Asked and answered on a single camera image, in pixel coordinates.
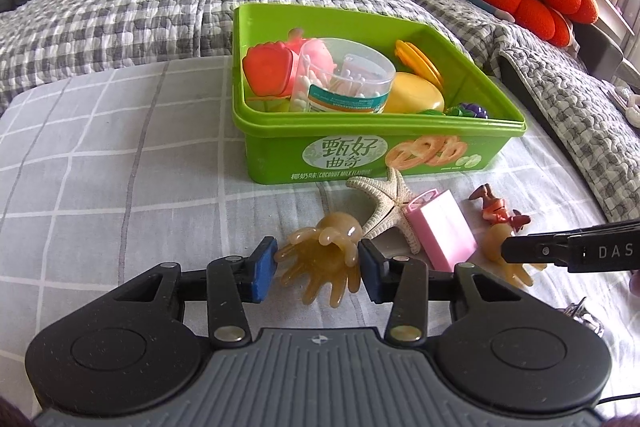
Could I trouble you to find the amber rubber hand toy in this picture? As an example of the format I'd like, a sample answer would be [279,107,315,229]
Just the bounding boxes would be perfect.
[275,212,363,308]
[482,222,548,290]

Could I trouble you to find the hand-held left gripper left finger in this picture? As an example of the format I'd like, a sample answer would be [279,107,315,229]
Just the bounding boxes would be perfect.
[117,236,278,350]

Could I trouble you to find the green plastic box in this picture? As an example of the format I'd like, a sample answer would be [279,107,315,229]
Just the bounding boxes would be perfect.
[231,3,527,185]

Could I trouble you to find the grey white checked quilt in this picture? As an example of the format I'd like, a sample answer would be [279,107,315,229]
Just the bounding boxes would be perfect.
[0,0,481,118]
[370,0,640,223]

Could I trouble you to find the clear cotton swab jar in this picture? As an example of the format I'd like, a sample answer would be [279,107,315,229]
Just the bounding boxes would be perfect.
[291,38,397,115]

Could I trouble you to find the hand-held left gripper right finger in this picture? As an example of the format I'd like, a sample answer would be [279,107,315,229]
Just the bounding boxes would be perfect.
[357,238,511,348]

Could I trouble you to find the beige starfish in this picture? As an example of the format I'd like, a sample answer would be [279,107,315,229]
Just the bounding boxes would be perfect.
[346,166,423,256]

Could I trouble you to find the yellow toy fruit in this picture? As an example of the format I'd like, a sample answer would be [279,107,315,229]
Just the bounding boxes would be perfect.
[382,72,446,114]

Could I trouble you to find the grey grid cloth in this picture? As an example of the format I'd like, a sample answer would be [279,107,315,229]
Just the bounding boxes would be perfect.
[0,54,640,413]

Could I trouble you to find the pink pig toy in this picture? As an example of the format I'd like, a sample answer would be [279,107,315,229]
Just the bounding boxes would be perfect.
[242,27,337,100]

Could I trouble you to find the pink toy shopping bag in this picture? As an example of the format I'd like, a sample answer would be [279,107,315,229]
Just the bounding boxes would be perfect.
[404,188,478,272]

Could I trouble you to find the orange toy pumpkin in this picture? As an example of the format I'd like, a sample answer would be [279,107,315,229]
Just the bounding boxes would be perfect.
[394,39,446,88]

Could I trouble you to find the black cable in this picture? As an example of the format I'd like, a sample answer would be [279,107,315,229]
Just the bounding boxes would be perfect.
[597,393,640,406]

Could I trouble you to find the clear plastic piece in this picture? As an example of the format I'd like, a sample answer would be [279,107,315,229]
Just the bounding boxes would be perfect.
[565,299,606,338]

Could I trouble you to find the purple toy grapes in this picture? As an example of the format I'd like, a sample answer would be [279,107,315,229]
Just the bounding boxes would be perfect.
[445,102,488,120]

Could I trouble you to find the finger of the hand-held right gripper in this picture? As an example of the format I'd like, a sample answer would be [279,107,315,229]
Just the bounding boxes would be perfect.
[501,219,640,274]

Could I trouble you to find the small brown orange figurine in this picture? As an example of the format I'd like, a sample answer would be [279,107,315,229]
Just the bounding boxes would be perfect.
[469,184,532,230]

